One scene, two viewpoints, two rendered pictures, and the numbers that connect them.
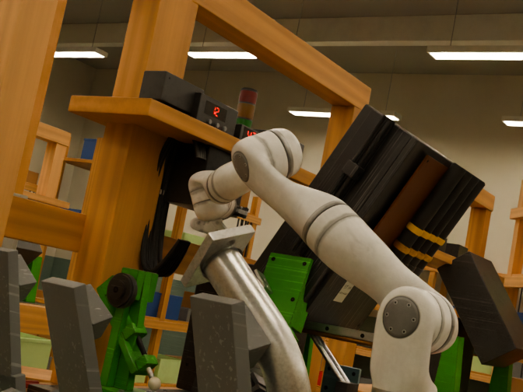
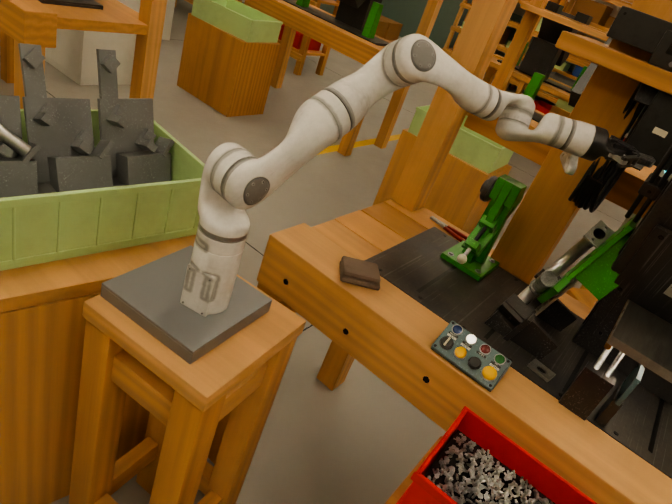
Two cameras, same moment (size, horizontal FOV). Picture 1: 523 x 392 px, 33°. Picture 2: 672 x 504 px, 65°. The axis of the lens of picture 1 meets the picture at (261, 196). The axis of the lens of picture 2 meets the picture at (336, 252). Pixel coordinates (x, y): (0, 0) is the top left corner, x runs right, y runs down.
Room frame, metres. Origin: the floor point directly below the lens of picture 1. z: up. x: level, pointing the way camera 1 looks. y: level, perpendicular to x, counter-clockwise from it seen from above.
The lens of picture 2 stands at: (1.37, -1.11, 1.58)
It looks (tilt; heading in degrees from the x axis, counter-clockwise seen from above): 30 degrees down; 83
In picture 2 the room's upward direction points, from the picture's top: 21 degrees clockwise
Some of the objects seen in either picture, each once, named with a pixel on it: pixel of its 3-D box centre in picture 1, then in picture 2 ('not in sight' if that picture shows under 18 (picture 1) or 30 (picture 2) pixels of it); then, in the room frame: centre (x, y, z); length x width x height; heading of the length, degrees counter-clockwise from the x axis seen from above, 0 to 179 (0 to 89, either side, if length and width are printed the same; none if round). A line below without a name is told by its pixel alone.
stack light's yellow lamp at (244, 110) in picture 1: (245, 112); not in sight; (2.42, 0.09, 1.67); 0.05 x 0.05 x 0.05
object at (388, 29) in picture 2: not in sight; (368, 27); (1.74, 9.47, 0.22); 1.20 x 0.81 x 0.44; 59
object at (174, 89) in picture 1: (172, 94); (647, 33); (2.03, 0.25, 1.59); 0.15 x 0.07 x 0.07; 146
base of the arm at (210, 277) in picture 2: not in sight; (214, 265); (1.26, -0.25, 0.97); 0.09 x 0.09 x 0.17; 69
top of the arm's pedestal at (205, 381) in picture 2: not in sight; (201, 318); (1.26, -0.25, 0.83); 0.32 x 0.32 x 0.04; 63
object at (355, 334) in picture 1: (325, 330); (662, 328); (2.16, -0.22, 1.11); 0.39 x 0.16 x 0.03; 56
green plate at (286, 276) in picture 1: (285, 299); (609, 261); (2.05, -0.10, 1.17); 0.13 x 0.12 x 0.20; 146
